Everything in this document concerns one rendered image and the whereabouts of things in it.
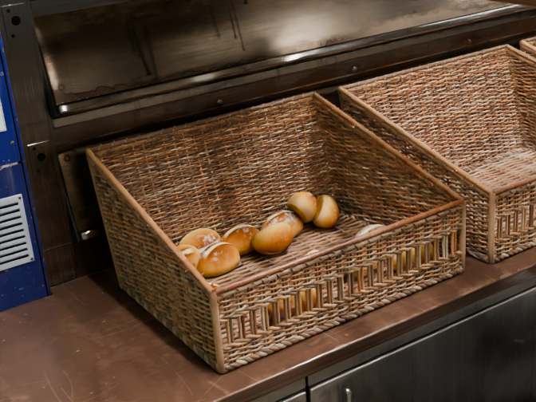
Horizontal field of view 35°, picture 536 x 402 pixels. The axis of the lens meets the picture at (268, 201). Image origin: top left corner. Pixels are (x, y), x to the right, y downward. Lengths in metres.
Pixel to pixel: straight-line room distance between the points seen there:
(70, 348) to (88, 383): 0.12
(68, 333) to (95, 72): 0.50
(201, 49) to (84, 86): 0.26
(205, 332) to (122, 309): 0.28
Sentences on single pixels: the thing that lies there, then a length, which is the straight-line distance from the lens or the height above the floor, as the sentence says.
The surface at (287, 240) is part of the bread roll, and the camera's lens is 1.75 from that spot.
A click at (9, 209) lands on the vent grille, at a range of 1.67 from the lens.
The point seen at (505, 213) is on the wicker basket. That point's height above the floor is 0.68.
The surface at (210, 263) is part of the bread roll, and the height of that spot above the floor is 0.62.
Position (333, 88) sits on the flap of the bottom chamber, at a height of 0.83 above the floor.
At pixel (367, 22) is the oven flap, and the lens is 2.01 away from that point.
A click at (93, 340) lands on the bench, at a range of 1.57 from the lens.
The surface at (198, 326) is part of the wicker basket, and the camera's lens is 1.44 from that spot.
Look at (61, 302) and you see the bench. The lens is 1.72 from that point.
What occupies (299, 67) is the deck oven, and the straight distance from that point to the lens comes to 1.93.
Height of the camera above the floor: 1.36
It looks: 22 degrees down
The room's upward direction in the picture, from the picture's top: 5 degrees counter-clockwise
